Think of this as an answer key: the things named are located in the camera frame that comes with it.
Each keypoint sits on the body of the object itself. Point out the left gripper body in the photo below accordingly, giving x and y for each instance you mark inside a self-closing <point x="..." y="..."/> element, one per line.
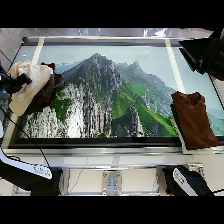
<point x="22" y="81"/>

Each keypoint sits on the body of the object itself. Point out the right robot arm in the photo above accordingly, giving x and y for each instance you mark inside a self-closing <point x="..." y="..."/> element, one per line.
<point x="208" y="55"/>

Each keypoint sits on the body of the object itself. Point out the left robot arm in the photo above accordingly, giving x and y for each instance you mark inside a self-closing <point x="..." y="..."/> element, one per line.
<point x="20" y="171"/>

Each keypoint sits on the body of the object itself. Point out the cream garment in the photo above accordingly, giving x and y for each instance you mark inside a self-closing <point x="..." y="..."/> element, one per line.
<point x="31" y="78"/>

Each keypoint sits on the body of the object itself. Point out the dark brown garment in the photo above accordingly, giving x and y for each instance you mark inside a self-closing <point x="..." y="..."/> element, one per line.
<point x="46" y="93"/>

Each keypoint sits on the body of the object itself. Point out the brown T-shirt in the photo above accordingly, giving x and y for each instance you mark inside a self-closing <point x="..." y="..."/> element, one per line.
<point x="195" y="120"/>

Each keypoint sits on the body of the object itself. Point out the silver frame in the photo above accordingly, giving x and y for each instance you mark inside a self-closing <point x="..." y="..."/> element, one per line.
<point x="112" y="181"/>

